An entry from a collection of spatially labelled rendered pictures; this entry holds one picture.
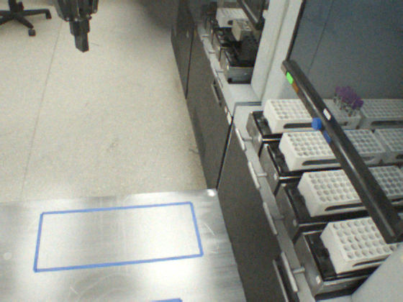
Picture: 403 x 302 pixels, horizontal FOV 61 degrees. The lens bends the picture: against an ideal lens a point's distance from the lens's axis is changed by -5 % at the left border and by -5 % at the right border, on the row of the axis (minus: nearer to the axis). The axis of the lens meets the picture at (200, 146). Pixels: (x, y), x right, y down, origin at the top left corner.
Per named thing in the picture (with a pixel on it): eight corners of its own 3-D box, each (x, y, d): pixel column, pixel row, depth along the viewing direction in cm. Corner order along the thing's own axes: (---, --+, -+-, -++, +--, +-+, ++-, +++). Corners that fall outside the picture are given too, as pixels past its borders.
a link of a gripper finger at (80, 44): (83, 20, 67) (79, 21, 67) (86, 52, 72) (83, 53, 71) (74, 15, 68) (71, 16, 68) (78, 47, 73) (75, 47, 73)
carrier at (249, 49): (253, 62, 135) (257, 49, 131) (248, 62, 135) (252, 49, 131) (245, 47, 143) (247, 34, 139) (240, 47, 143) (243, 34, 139)
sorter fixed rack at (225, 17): (273, 22, 170) (276, 11, 166) (281, 31, 163) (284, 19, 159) (215, 20, 164) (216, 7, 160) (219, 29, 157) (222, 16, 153)
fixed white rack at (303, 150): (361, 143, 110) (370, 129, 106) (377, 166, 103) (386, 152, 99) (276, 148, 104) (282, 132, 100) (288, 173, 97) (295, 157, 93)
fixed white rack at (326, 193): (386, 180, 99) (396, 165, 95) (404, 207, 92) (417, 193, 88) (295, 188, 93) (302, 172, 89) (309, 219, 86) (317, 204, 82)
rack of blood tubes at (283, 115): (340, 113, 121) (347, 98, 116) (354, 132, 114) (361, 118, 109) (261, 115, 115) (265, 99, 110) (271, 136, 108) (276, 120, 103)
